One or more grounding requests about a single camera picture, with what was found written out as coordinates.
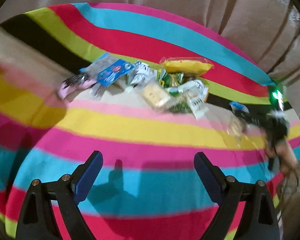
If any yellow green snack packet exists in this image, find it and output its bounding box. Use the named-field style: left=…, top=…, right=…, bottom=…
left=157, top=69, right=189, bottom=92

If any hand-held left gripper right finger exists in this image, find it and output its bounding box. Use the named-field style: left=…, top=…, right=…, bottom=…
left=194, top=152, right=280, bottom=240

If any clear grey snack packet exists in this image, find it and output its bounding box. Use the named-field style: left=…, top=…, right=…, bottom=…
left=80, top=52, right=118, bottom=81

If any pink snack packet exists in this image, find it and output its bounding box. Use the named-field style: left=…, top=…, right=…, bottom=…
left=59, top=74, right=97, bottom=100

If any clear blue-label cracker packet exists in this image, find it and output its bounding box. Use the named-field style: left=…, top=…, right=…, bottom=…
left=226, top=101, right=252, bottom=143

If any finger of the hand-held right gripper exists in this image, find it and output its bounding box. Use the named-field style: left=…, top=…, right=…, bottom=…
left=234, top=110, right=268, bottom=131

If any person's right forearm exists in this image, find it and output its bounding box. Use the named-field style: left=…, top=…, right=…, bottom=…
left=279, top=160, right=300, bottom=233

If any blue snack packet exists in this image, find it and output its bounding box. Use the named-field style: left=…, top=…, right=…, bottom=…
left=97, top=59, right=135, bottom=87

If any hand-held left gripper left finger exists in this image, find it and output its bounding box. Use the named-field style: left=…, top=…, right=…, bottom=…
left=15, top=150, right=103, bottom=240

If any white green snack packet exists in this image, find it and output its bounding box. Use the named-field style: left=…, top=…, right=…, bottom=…
left=166, top=79, right=210, bottom=120
left=126, top=60, right=157, bottom=92

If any person's right hand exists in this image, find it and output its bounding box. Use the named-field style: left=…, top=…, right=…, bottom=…
left=266, top=139, right=299, bottom=175

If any striped colourful blanket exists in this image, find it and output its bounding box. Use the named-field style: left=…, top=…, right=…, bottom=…
left=0, top=2, right=300, bottom=240

